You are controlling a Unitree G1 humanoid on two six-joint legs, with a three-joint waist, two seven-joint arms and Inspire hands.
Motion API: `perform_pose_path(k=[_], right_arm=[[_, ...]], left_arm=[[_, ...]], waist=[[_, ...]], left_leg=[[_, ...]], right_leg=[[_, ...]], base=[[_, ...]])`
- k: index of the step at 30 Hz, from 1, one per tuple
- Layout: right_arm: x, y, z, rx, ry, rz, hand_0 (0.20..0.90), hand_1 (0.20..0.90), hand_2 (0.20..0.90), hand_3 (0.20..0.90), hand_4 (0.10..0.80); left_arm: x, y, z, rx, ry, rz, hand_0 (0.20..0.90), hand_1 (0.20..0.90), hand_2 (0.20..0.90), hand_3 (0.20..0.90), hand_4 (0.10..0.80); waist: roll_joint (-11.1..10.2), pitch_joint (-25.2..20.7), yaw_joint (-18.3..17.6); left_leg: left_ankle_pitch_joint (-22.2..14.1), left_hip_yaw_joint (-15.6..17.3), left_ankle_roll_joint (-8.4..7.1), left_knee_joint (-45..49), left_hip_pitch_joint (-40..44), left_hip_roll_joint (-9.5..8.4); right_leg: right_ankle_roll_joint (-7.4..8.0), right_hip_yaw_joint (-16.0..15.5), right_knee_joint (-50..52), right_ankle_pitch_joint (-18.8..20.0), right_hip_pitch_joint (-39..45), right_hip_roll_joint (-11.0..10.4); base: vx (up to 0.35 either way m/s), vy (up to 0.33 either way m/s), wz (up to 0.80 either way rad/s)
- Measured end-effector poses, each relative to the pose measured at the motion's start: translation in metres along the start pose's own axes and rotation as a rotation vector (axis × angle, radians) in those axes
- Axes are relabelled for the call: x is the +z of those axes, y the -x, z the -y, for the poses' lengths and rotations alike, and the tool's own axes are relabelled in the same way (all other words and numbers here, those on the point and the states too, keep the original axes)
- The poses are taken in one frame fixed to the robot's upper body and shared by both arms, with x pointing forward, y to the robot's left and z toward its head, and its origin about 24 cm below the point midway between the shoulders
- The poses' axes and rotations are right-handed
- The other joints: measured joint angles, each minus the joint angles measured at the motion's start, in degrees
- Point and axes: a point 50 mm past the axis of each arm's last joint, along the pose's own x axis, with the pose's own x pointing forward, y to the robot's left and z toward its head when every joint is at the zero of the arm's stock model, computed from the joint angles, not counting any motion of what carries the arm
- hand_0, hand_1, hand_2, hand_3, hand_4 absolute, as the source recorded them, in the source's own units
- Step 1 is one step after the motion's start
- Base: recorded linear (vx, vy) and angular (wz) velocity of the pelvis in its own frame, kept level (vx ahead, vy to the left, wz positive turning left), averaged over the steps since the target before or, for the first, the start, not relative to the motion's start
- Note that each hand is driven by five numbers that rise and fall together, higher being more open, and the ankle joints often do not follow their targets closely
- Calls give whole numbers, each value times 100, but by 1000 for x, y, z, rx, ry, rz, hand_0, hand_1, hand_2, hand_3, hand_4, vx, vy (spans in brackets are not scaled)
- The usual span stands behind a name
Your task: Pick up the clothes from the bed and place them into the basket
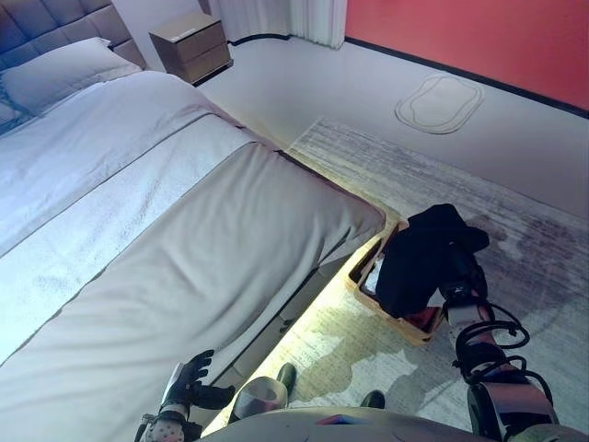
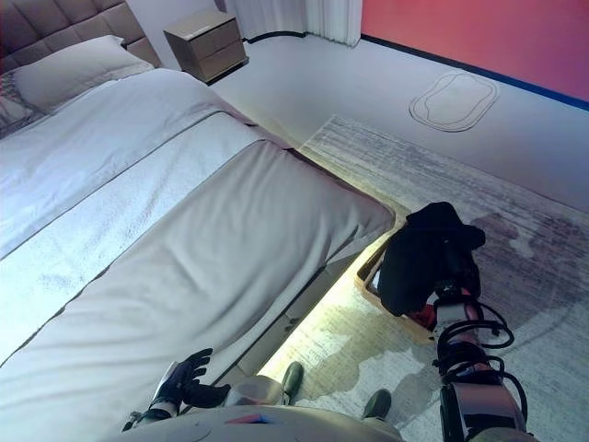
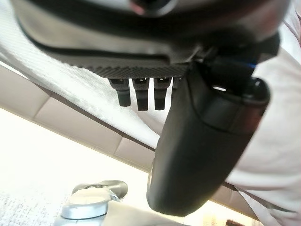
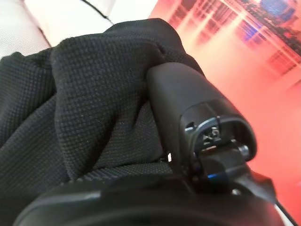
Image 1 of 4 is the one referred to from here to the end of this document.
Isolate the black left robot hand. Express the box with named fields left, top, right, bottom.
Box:
left=160, top=349, right=237, bottom=418

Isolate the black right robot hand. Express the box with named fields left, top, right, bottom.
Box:
left=445, top=246, right=489, bottom=298

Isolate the black garment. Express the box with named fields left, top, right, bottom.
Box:
left=375, top=204, right=491, bottom=319

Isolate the white garment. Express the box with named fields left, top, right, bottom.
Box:
left=362, top=256, right=387, bottom=297

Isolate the rectangular wooden basket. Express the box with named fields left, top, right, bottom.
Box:
left=348, top=220, right=446, bottom=346

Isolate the bed with beige cover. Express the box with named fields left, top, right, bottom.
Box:
left=0, top=142, right=387, bottom=442

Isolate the red garment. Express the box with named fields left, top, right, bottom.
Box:
left=404, top=307, right=439, bottom=331

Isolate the silver left robot leg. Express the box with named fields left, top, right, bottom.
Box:
left=227, top=362, right=298, bottom=425

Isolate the silver robot leg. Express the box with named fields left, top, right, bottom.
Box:
left=359, top=390, right=387, bottom=410
left=227, top=362, right=298, bottom=425

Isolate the grey streaked area rug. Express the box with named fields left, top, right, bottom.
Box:
left=202, top=117, right=589, bottom=429

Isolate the silver right robot leg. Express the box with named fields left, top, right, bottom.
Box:
left=359, top=390, right=387, bottom=410

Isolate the small oval white mat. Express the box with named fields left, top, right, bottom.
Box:
left=394, top=73, right=485, bottom=135

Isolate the grey robot torso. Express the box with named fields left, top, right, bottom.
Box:
left=202, top=407, right=589, bottom=442

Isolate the white duvet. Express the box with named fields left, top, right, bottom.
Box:
left=0, top=68, right=259, bottom=323

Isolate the white pleated curtain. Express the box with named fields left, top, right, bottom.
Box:
left=209, top=0, right=349, bottom=50

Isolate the beige pillow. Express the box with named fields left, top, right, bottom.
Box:
left=2, top=37, right=142, bottom=114

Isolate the wooden two-drawer nightstand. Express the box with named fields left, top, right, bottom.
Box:
left=148, top=12, right=233, bottom=87

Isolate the padded brown headboard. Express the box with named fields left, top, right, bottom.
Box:
left=0, top=0, right=149, bottom=76

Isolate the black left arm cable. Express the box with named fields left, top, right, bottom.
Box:
left=134, top=413, right=154, bottom=441

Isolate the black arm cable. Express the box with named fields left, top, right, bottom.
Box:
left=453, top=257, right=531, bottom=384
left=134, top=413, right=154, bottom=441

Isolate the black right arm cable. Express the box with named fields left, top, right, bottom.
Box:
left=453, top=257, right=531, bottom=384

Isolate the beige upholstered bed frame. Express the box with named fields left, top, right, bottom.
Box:
left=202, top=220, right=388, bottom=406

